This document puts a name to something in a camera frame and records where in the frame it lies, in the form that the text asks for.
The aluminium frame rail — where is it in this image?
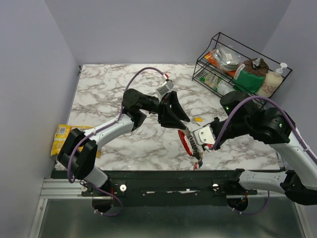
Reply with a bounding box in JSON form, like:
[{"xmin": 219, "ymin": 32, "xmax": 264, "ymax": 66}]
[{"xmin": 28, "ymin": 179, "xmax": 84, "ymax": 238}]

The orange snack bag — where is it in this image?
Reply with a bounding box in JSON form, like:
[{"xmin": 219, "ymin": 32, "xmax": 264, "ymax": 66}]
[{"xmin": 204, "ymin": 50, "xmax": 236, "ymax": 77}]

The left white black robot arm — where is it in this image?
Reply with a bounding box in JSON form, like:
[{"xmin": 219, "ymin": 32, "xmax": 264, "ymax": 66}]
[{"xmin": 57, "ymin": 89, "xmax": 190, "ymax": 196}]

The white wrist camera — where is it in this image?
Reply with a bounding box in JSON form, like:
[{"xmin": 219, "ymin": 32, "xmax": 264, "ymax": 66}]
[
  {"xmin": 193, "ymin": 125, "xmax": 215, "ymax": 152},
  {"xmin": 156, "ymin": 79, "xmax": 174, "ymax": 98}
]

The silver foil bag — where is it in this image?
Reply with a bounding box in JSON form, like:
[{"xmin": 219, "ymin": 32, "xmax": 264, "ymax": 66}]
[{"xmin": 212, "ymin": 46, "xmax": 242, "ymax": 71}]

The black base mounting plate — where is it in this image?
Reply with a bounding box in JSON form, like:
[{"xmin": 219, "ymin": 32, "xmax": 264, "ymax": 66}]
[{"xmin": 51, "ymin": 170, "xmax": 288, "ymax": 206}]

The keyring with keys red tag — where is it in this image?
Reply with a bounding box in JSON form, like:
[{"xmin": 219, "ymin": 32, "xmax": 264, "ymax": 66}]
[{"xmin": 178, "ymin": 128, "xmax": 203, "ymax": 171}]

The yellow snack bag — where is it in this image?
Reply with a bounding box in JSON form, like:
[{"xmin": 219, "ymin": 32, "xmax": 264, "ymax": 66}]
[{"xmin": 51, "ymin": 124, "xmax": 93, "ymax": 156}]

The white pump soap bottle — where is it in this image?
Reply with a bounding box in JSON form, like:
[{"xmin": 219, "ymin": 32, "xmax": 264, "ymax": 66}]
[{"xmin": 257, "ymin": 62, "xmax": 288, "ymax": 98}]

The black wire rack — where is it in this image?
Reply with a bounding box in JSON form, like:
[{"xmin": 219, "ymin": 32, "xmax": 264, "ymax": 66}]
[{"xmin": 192, "ymin": 32, "xmax": 292, "ymax": 98}]

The clear plastic packet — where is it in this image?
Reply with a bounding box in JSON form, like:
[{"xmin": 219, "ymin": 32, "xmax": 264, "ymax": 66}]
[{"xmin": 217, "ymin": 80, "xmax": 235, "ymax": 96}]

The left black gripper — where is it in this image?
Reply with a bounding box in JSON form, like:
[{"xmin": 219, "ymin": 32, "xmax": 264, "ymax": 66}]
[{"xmin": 140, "ymin": 91, "xmax": 190, "ymax": 130}]

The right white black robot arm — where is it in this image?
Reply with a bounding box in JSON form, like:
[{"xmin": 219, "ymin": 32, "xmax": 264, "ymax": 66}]
[{"xmin": 209, "ymin": 91, "xmax": 317, "ymax": 206}]

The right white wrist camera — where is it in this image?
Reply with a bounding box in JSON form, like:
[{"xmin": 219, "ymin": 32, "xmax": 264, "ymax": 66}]
[{"xmin": 193, "ymin": 125, "xmax": 215, "ymax": 152}]

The green white snack packet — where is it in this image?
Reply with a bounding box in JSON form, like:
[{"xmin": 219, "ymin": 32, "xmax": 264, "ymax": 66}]
[{"xmin": 200, "ymin": 72, "xmax": 222, "ymax": 91}]

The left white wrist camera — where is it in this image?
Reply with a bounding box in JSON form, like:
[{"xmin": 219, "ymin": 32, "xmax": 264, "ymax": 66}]
[{"xmin": 156, "ymin": 79, "xmax": 174, "ymax": 98}]

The green brown snack bag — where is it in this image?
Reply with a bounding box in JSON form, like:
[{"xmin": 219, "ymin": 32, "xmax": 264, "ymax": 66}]
[{"xmin": 232, "ymin": 58, "xmax": 269, "ymax": 94}]

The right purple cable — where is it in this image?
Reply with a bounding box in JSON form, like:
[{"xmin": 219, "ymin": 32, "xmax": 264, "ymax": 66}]
[{"xmin": 204, "ymin": 95, "xmax": 317, "ymax": 164}]

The yellow tagged key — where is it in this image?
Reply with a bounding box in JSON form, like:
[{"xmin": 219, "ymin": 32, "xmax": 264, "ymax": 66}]
[{"xmin": 191, "ymin": 117, "xmax": 203, "ymax": 123}]

